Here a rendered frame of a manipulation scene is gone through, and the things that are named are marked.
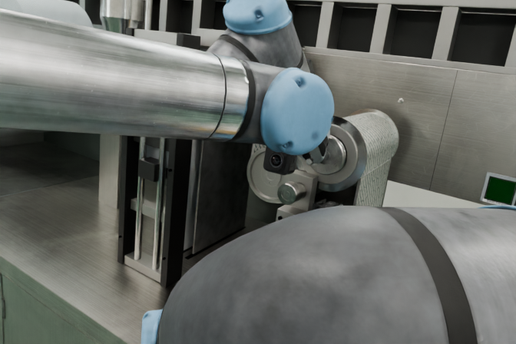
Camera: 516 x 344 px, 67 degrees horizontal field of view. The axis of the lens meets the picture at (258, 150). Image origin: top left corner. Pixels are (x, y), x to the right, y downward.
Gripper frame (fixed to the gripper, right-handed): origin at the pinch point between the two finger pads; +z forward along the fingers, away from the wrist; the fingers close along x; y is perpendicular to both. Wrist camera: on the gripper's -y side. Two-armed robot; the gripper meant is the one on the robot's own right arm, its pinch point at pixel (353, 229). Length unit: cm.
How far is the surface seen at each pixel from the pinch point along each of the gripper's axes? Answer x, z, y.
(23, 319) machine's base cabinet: 67, -31, -34
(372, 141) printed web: -0.5, 2.7, 17.8
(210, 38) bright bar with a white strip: 32.9, -10.3, 35.6
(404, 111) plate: -0.2, 27.0, 24.0
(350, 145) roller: 0.8, -6.2, 17.4
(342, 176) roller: 1.7, -5.9, 11.4
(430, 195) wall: 23, 264, -45
